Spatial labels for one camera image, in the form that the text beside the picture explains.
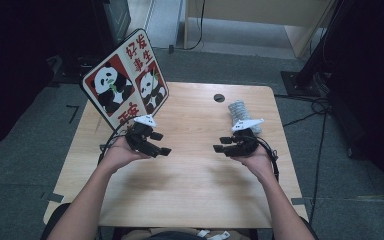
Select left hand-held gripper cable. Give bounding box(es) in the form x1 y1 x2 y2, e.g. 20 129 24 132
97 114 138 166

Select long black floor cable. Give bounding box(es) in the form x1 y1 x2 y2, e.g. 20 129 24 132
308 99 330 226

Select black floor tape mark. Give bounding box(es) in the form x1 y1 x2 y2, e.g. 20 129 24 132
65 104 81 125

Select person's left hand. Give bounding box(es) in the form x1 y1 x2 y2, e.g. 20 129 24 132
97 135 151 176

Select hand-held gripper cable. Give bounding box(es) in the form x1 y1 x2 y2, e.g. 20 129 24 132
254 134 280 183
97 114 138 166

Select light wooden cabinet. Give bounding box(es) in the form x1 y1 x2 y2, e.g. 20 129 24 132
183 0 335 60

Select black metal stand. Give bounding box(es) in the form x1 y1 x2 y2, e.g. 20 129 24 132
281 0 351 99

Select hanging black cable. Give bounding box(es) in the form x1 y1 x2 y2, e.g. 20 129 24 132
183 0 207 51

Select dark stand base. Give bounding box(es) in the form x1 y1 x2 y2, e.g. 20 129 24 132
51 54 96 85

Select dark curtain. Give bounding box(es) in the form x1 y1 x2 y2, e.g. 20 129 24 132
326 0 384 208
0 0 96 155

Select tangled black floor cable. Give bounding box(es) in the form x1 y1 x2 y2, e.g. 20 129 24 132
274 93 331 128

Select person's right hand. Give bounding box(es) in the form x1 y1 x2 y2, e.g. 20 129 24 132
230 145 276 183

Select right hand-held gripper cable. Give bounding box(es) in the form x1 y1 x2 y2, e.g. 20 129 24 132
254 134 280 183

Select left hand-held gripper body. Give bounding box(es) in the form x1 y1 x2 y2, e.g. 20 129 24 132
124 114 157 158

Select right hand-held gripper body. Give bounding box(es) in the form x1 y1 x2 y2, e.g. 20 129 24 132
224 117 266 158

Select panda print board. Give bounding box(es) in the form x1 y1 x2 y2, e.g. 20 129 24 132
81 28 170 132

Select black chair armrest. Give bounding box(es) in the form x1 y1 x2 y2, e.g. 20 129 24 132
41 202 71 240
299 216 320 240

